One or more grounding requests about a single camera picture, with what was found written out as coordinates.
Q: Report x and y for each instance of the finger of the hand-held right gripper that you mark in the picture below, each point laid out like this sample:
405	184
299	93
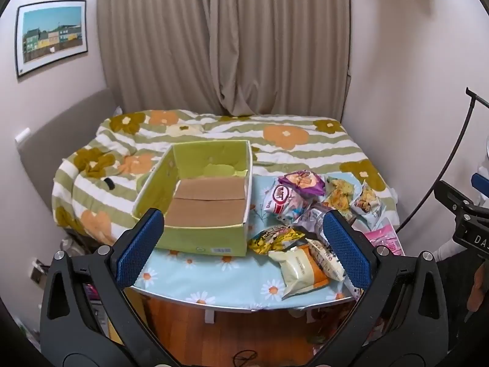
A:
450	197
481	182

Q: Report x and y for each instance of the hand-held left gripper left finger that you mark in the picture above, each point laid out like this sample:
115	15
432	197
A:
139	250

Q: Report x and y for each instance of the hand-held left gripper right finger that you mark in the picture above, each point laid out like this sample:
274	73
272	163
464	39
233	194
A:
345	254

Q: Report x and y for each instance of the white striped snack packet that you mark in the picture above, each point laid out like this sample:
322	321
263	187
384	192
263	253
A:
324	260

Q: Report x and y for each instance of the silver snack packet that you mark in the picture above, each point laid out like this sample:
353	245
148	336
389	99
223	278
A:
309	220

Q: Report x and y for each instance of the cream orange snack packet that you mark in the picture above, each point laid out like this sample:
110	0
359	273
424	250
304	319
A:
296	275

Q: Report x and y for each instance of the gold black snack packet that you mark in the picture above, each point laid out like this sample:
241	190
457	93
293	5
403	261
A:
271	239

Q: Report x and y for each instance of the green cardboard box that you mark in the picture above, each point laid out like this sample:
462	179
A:
206	202

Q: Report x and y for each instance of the white pink snack packet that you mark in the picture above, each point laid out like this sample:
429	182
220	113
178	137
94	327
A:
284	198

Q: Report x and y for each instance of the person's right hand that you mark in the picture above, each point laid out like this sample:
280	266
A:
479	288

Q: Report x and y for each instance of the black curved stand rod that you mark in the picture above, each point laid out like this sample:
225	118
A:
454	143

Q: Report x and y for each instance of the clear brown snack bag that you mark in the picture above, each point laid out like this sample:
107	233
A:
366	202

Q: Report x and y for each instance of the yellow green chips packet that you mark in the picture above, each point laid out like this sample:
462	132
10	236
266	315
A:
338	195

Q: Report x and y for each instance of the small black object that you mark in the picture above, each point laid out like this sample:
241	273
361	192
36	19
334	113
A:
109	184

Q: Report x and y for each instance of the purple snack packet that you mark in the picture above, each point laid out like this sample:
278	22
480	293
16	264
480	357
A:
301	181

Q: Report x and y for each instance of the floral striped blanket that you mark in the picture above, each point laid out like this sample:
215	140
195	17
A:
305	149

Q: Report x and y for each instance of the beige curtain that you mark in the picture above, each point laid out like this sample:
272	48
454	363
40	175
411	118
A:
229	38

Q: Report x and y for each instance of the white wall socket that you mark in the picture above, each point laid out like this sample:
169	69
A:
23	134

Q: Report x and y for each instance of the framed wall picture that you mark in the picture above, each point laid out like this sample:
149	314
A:
51	38

